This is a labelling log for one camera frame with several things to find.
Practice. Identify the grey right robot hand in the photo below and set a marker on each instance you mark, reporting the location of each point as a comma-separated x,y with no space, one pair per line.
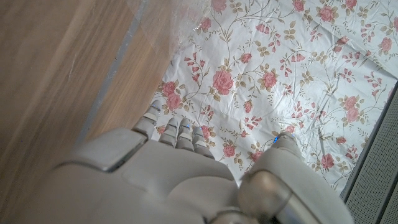
155,186

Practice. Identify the transparent cling film sheet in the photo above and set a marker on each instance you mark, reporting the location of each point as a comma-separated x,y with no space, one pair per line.
174,25

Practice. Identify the grey edged clear table mat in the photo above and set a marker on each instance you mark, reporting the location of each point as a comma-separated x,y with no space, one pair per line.
122,46

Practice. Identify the floral rose print curtain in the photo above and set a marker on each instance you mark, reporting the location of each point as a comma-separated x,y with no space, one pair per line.
280,62

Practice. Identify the black partition frame post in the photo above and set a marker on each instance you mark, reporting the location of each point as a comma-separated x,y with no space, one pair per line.
368,141

